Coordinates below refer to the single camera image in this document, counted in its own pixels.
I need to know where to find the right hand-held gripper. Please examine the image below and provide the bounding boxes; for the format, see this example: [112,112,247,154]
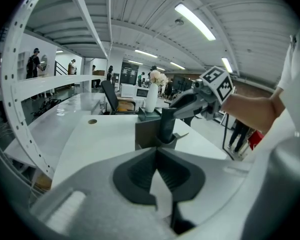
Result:
[168,65,235,122]

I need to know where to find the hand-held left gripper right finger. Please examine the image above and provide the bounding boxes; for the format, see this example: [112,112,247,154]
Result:
[156,147,256,236]

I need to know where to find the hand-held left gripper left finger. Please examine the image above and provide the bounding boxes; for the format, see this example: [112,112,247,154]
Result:
[28,147,182,240]

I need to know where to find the grey two-slot holder box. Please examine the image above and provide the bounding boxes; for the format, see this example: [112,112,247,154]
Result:
[134,119,178,152]

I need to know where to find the person's right forearm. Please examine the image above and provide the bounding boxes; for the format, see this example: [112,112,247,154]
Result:
[220,85,286,135]

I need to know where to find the dark green box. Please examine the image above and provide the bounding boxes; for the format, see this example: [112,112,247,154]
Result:
[137,106,164,122]

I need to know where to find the black monitor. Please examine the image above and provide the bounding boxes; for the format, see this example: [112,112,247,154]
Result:
[173,73,194,92]

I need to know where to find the white vase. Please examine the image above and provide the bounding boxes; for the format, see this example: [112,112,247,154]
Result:
[144,82,159,114]

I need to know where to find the long ceiling light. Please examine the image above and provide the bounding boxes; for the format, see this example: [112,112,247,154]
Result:
[169,61,187,71]
[174,2,217,42]
[133,48,159,59]
[220,56,234,74]

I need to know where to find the white microwave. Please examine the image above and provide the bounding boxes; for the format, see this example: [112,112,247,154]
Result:
[120,82,151,100]

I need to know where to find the wooden table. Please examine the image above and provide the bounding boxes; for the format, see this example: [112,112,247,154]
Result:
[116,100,136,113]

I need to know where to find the red bag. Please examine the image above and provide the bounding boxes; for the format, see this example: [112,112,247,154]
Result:
[248,129,265,152]

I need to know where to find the black notice board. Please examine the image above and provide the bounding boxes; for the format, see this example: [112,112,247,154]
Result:
[120,61,138,85]

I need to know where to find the black padded office chair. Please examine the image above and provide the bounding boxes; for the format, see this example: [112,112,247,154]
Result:
[100,79,139,116]

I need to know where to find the black bag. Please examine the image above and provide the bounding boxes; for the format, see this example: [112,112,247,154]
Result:
[30,98,64,118]

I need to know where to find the person's white shirt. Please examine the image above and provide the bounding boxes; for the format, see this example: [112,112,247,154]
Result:
[239,26,300,240]

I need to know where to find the white metal shelf rack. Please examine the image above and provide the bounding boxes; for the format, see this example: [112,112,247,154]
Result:
[0,0,114,181]

